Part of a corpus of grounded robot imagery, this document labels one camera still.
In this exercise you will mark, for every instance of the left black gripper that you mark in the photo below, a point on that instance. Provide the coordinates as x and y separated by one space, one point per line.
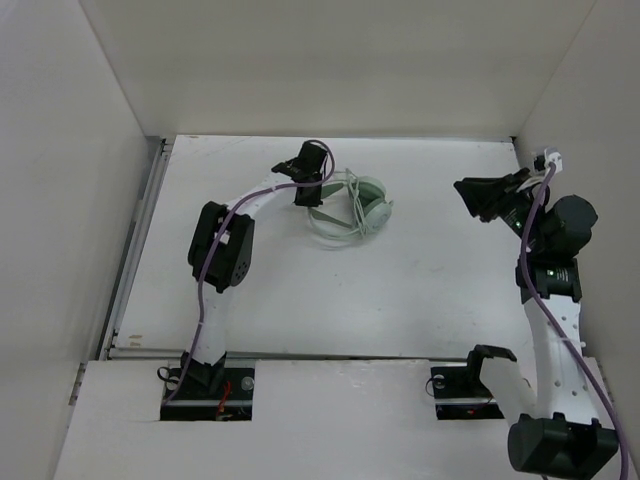
312 201

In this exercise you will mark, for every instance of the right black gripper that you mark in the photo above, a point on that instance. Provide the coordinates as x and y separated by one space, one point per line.
496 193

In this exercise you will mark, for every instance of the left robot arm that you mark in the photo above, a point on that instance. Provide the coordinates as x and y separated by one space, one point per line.
221 250

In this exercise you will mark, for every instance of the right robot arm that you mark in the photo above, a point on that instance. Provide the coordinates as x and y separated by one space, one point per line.
553 426

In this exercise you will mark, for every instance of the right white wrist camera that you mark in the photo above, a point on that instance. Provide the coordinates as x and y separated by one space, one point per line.
544 159

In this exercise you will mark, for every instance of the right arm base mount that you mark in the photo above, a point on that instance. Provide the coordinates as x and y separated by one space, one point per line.
456 397

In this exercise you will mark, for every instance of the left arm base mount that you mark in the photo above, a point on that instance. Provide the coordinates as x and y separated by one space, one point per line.
231 401

